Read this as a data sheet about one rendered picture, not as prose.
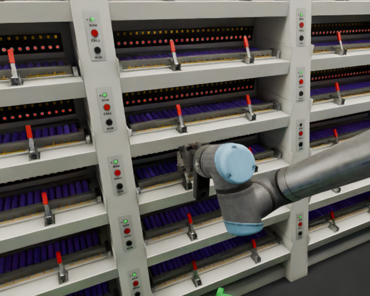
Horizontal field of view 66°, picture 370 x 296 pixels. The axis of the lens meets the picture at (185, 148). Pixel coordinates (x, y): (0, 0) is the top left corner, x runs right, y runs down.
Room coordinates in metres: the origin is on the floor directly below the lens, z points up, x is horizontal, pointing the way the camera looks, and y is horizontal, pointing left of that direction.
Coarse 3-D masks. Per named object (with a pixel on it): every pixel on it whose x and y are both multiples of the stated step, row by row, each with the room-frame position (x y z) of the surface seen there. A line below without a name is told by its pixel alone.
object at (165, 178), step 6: (270, 150) 1.10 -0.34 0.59; (258, 156) 1.07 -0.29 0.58; (264, 156) 1.08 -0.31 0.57; (270, 156) 1.08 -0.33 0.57; (162, 174) 0.94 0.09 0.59; (168, 174) 0.94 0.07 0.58; (174, 174) 0.94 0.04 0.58; (180, 174) 0.95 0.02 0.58; (192, 174) 0.97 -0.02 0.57; (138, 180) 0.91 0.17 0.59; (144, 180) 0.91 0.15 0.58; (150, 180) 0.91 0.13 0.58; (156, 180) 0.92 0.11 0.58; (162, 180) 0.93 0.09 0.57; (168, 180) 0.94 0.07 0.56; (144, 186) 0.90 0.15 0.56
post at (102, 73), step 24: (72, 0) 0.79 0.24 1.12; (96, 0) 0.81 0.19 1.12; (72, 24) 0.83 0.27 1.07; (96, 72) 0.80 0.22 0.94; (96, 96) 0.80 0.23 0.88; (120, 96) 0.82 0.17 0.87; (96, 120) 0.79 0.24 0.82; (120, 120) 0.82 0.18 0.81; (96, 144) 0.79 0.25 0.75; (120, 144) 0.81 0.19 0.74; (96, 168) 0.92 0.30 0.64; (120, 240) 0.80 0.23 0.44; (120, 264) 0.79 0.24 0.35; (144, 264) 0.82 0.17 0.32; (120, 288) 0.82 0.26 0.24; (144, 288) 0.82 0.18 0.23
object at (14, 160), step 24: (0, 120) 0.86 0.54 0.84; (24, 120) 0.88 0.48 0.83; (48, 120) 0.91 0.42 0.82; (72, 120) 0.93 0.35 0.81; (0, 144) 0.77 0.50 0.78; (24, 144) 0.78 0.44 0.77; (48, 144) 0.81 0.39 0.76; (72, 144) 0.81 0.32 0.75; (0, 168) 0.70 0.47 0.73; (24, 168) 0.72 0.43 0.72; (48, 168) 0.75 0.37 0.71; (72, 168) 0.77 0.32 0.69
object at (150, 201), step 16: (272, 144) 1.14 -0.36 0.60; (144, 160) 1.01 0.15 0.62; (256, 160) 1.07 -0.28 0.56; (288, 160) 1.05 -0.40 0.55; (192, 176) 0.97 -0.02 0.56; (256, 176) 0.99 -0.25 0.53; (160, 192) 0.88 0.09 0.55; (176, 192) 0.88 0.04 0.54; (192, 192) 0.89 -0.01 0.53; (144, 208) 0.84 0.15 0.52; (160, 208) 0.86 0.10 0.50
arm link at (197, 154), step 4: (208, 144) 0.75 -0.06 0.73; (212, 144) 0.72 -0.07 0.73; (200, 148) 0.74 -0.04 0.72; (204, 148) 0.71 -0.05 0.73; (196, 152) 0.74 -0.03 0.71; (200, 152) 0.71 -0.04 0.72; (196, 156) 0.72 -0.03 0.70; (196, 160) 0.72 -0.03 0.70; (196, 164) 0.70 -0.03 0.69; (196, 168) 0.72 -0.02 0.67; (200, 172) 0.71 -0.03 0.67; (204, 176) 0.71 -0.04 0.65
